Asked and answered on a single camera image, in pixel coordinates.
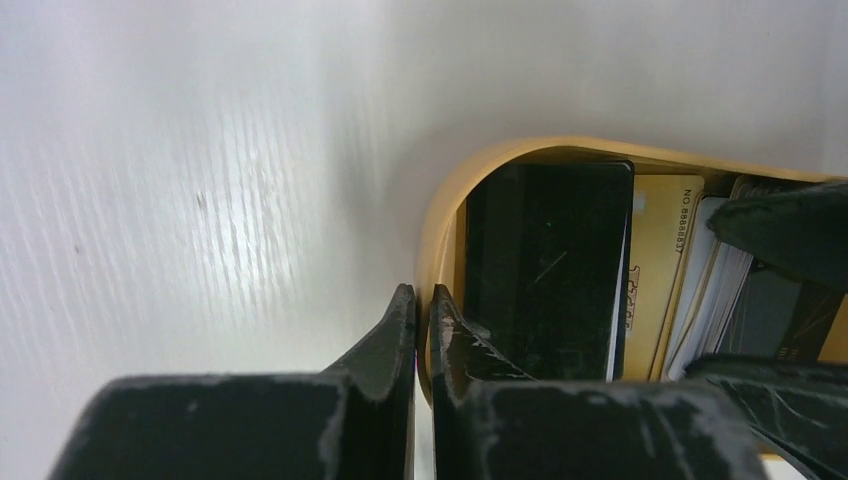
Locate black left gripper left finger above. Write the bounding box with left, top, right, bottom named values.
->
left=50, top=284, right=416, bottom=479

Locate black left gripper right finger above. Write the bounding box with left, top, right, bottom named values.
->
left=430, top=286, right=766, bottom=479

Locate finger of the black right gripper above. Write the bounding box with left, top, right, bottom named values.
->
left=707, top=182, right=847, bottom=292
left=685, top=354, right=847, bottom=479

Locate dark grey credit card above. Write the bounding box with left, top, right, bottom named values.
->
left=716, top=259, right=847, bottom=362

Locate white credit card stack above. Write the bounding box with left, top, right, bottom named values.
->
left=658, top=176, right=754, bottom=381

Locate gold credit card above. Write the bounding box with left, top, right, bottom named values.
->
left=622, top=175, right=704, bottom=381

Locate yellow oval card tray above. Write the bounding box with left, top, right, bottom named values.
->
left=414, top=136, right=848, bottom=462

